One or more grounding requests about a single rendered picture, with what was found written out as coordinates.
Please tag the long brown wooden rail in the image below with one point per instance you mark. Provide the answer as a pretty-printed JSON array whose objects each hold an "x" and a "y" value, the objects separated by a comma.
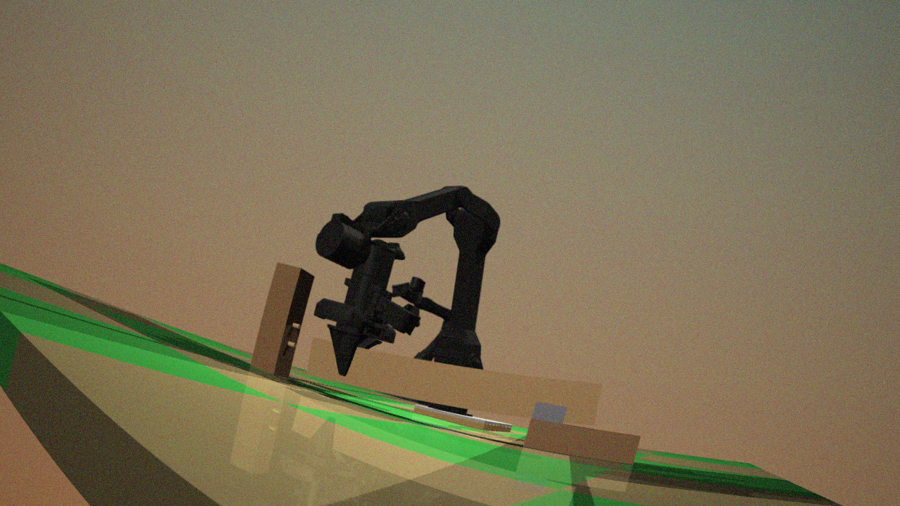
[{"x": 452, "y": 385}]

